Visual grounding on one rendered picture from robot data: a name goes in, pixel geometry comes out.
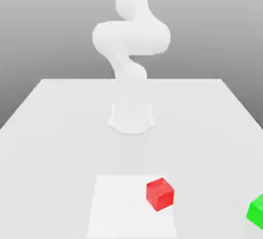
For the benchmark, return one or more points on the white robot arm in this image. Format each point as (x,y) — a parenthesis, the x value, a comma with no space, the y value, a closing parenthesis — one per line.
(131,37)

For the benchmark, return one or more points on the small red cube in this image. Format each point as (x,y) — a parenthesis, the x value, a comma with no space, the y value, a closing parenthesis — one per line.
(159,194)

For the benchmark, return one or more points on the small green cube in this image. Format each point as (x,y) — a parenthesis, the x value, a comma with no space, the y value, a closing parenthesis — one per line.
(256,212)

